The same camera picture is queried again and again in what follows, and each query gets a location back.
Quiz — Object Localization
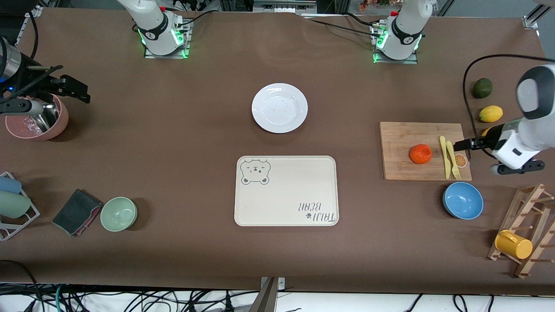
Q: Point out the orange mandarin fruit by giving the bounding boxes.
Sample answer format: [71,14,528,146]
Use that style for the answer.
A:
[410,144,433,165]

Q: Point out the white round plate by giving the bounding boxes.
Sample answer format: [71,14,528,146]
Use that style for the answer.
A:
[251,83,308,134]

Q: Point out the yellow plastic fork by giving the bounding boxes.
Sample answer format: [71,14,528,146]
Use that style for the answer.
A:
[446,141,462,180]

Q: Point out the yellow plastic knife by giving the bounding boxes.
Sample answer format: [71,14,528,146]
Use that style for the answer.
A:
[439,136,451,179]

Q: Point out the pink bowl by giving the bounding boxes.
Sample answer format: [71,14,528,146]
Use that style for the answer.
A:
[5,95,69,141]

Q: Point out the metal scoop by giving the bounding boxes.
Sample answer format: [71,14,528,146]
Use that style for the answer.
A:
[26,101,60,133]

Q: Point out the dark green lime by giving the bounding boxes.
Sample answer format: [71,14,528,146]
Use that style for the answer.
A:
[472,78,493,99]

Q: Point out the blue bowl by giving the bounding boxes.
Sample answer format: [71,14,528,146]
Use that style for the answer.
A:
[443,182,484,220]

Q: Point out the wooden cutting board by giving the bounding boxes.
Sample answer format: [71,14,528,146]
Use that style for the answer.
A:
[379,122,472,182]

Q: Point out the wooden mug rack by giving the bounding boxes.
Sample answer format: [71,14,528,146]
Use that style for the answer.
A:
[487,183,555,279]

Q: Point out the blue cup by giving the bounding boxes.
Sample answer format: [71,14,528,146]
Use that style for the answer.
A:
[0,175,22,194]

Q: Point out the yellow mug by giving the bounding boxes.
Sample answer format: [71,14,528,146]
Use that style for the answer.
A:
[495,230,533,260]

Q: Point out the dark grey folded cloth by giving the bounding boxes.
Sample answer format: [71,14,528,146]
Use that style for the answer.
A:
[52,188,104,234]

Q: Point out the pink folded cloth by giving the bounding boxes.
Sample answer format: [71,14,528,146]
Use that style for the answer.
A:
[72,200,104,237]

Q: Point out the aluminium corner profile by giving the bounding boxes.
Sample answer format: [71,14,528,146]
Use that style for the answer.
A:
[522,0,555,30]

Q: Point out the pale green cup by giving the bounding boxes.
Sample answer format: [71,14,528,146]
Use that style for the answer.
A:
[0,191,32,218]

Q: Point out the pale green bowl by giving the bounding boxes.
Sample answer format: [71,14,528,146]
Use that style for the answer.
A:
[100,197,138,232]

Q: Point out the beige tray with bear print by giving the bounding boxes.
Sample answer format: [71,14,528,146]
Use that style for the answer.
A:
[234,156,339,227]

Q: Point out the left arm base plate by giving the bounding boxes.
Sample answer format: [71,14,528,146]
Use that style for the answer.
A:
[372,22,419,65]

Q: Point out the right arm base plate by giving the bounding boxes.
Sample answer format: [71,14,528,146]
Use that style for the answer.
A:
[144,19,191,59]

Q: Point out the white wire rack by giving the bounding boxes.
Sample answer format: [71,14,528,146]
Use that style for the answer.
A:
[0,171,40,241]

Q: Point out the black table cable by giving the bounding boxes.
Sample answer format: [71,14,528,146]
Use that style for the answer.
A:
[304,12,382,37]

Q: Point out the metal table edge bracket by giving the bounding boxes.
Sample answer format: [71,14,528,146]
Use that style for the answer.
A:
[249,276,286,312]

